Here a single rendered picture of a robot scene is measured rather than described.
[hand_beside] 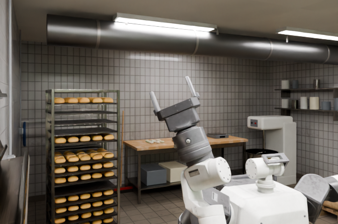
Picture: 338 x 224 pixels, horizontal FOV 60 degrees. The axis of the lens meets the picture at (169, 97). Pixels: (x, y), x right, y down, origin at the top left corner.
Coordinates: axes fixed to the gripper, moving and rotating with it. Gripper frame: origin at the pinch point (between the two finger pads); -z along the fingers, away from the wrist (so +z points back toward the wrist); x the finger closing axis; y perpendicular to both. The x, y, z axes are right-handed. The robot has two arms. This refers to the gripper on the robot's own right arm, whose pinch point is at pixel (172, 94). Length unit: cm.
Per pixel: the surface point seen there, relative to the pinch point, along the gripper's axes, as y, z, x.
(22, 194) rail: 0, 10, -53
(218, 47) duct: -290, -91, 35
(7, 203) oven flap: 1, 11, -57
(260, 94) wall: -619, -44, 103
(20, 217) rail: 14.3, 16.4, -42.9
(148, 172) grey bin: -398, 26, -141
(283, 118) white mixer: -517, 25, 111
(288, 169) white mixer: -532, 117, 83
